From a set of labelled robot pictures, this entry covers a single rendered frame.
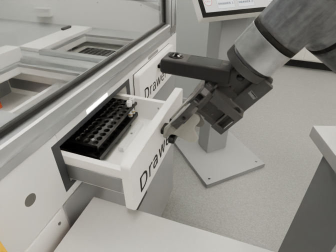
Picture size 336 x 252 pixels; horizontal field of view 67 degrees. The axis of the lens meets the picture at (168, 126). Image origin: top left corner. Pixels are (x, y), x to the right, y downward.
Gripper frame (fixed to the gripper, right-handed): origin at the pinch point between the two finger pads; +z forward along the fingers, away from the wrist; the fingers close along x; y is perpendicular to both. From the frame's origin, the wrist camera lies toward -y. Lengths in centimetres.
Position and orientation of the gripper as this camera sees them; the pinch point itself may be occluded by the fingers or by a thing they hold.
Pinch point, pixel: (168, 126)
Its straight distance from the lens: 50.4
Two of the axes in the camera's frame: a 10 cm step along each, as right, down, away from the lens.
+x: 3.3, -5.4, 7.7
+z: -5.4, 5.6, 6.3
